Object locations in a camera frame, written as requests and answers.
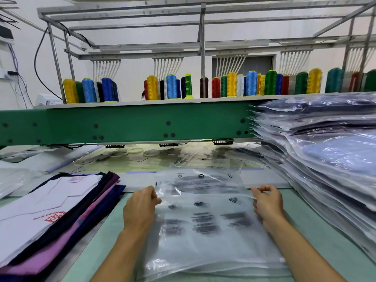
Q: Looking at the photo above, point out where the white box device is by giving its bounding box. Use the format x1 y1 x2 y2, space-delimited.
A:
36 94 64 107

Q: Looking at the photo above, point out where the grey metal thread rack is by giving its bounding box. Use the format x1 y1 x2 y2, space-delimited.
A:
36 0 376 103

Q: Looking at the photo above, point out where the person's left hand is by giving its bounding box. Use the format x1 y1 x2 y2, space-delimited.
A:
123 185 162 234

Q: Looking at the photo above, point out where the green machine beam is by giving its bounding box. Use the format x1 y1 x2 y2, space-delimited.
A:
0 99 265 147

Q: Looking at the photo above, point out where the crumpled clear plastic film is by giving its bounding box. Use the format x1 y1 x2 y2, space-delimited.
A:
0 167 37 199

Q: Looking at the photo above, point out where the stack of plastic bags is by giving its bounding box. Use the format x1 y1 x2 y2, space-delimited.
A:
136 167 293 281

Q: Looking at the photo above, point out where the white shirt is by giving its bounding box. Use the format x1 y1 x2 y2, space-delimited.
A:
0 175 103 268

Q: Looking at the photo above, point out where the wall router with antennas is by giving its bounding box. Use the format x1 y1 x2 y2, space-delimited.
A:
0 3 15 45

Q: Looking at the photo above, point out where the stack of bagged garments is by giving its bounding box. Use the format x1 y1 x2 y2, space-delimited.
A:
251 92 376 263

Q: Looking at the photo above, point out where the black hanging cable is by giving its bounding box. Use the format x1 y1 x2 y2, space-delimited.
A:
34 26 65 103

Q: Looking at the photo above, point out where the white wall socket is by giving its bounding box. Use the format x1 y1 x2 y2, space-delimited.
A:
0 69 20 80

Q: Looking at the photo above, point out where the person's right forearm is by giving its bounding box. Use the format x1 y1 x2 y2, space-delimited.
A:
264 217 347 282

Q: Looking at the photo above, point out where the row of coloured thread spools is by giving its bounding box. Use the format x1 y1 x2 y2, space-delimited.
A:
61 67 376 105

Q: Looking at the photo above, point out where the person's right hand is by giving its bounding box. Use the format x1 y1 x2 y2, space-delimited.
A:
251 185 286 224

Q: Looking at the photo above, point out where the person's left forearm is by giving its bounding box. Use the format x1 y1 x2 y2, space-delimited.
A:
89 227 150 282

